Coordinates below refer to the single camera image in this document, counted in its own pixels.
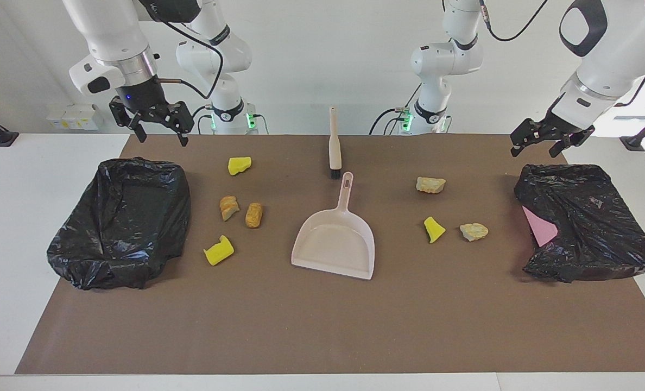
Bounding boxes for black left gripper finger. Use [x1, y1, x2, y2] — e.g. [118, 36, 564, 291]
[549, 126, 596, 159]
[510, 118, 546, 158]

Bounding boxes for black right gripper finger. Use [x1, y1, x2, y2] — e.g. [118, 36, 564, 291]
[109, 98, 148, 143]
[162, 102, 195, 147]

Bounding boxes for striped croissant bread piece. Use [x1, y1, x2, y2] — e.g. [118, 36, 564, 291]
[219, 195, 241, 222]

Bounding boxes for beige foam rock chunk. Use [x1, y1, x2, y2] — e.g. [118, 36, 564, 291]
[459, 223, 489, 242]
[415, 176, 447, 194]

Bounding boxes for yellow sponge wedge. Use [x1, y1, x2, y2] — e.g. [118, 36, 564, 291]
[423, 216, 447, 244]

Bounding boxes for yellow notched sponge piece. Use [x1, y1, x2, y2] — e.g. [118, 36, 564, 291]
[203, 235, 235, 267]

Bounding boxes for beige hand brush black bristles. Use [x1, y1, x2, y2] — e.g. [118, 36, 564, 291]
[328, 106, 343, 180]

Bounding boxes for pale pink plastic dustpan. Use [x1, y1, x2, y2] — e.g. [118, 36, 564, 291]
[291, 172, 376, 281]

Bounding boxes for black plastic trash bag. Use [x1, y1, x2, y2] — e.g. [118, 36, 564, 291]
[47, 157, 192, 291]
[514, 163, 645, 283]

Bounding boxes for pink plastic bin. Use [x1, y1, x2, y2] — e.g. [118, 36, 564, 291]
[522, 206, 559, 248]

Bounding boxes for white small boxes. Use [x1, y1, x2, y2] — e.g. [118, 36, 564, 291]
[47, 104, 103, 130]

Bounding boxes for brown table mat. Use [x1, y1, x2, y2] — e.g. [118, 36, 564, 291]
[16, 135, 645, 375]

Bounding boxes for black right base cable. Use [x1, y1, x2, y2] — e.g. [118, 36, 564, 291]
[186, 105, 214, 135]

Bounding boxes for black base cable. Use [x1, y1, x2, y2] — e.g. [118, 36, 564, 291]
[369, 81, 423, 135]
[186, 105, 214, 135]

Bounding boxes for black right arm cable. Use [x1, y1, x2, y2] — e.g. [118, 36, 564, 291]
[138, 0, 225, 101]

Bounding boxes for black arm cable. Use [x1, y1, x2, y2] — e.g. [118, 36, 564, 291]
[138, 0, 225, 101]
[479, 0, 645, 108]

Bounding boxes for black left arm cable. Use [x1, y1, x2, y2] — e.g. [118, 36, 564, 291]
[479, 0, 645, 108]

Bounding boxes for black left base cable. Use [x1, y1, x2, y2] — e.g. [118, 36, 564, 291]
[369, 81, 423, 135]

